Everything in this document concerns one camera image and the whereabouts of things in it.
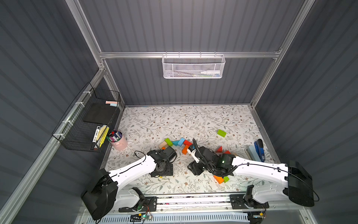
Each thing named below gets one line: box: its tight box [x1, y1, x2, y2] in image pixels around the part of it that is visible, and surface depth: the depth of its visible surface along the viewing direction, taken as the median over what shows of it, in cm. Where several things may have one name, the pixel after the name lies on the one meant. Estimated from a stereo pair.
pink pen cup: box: [106, 129, 128, 151], surface depth 89 cm
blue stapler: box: [253, 138, 266, 163], surface depth 93 cm
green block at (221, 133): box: [216, 129, 228, 138], surface depth 104 cm
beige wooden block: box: [158, 140, 168, 149], surface depth 98 cm
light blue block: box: [177, 137, 186, 147], surface depth 98 cm
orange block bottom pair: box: [213, 175, 224, 185], surface depth 82 cm
